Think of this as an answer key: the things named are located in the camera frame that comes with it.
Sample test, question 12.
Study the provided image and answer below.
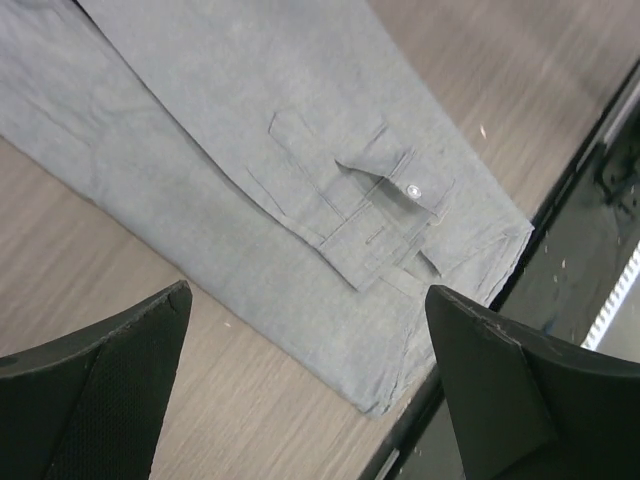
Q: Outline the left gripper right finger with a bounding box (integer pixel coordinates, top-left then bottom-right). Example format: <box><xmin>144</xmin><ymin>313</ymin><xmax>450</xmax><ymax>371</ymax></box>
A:
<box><xmin>425</xmin><ymin>285</ymin><xmax>639</xmax><ymax>479</ymax></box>

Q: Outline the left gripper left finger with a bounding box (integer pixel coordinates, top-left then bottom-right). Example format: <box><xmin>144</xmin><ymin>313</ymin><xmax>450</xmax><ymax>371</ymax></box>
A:
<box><xmin>1</xmin><ymin>281</ymin><xmax>192</xmax><ymax>479</ymax></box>

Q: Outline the grey long sleeve shirt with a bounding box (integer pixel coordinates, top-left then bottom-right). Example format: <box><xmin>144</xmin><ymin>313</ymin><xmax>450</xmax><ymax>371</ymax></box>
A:
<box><xmin>1</xmin><ymin>1</ymin><xmax>532</xmax><ymax>416</ymax></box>

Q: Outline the aluminium rail frame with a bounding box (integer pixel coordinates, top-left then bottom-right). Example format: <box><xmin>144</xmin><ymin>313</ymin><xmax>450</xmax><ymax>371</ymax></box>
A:
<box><xmin>581</xmin><ymin>245</ymin><xmax>639</xmax><ymax>351</ymax></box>

